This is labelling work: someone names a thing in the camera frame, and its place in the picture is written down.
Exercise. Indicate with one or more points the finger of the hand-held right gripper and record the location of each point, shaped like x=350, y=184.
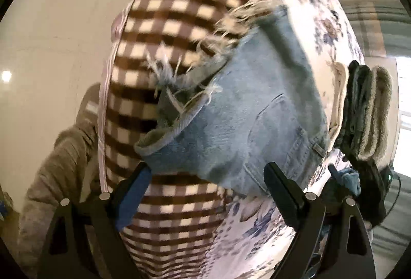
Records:
x=348, y=179

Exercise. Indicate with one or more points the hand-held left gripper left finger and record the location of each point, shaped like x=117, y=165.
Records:
x=133, y=198

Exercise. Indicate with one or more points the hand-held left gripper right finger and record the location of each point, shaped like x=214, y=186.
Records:
x=282, y=184

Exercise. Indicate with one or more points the blue denim pants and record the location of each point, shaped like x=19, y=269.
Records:
x=257, y=105

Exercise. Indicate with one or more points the floral bed sheet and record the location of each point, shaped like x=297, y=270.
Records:
x=250, y=234

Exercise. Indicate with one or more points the grey fuzzy folded cloth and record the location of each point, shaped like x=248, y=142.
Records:
x=379, y=112

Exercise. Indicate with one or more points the dark knit folded cloth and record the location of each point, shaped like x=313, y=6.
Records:
x=354, y=105

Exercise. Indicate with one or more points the cream folded cloth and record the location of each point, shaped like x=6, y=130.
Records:
x=339, y=99

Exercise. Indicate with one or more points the grey hooded garment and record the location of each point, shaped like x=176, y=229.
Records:
x=57, y=163

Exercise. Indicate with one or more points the grey curtain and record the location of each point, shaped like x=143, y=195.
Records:
x=382, y=28

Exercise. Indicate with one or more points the brown checkered blanket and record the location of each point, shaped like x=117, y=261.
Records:
x=167, y=3

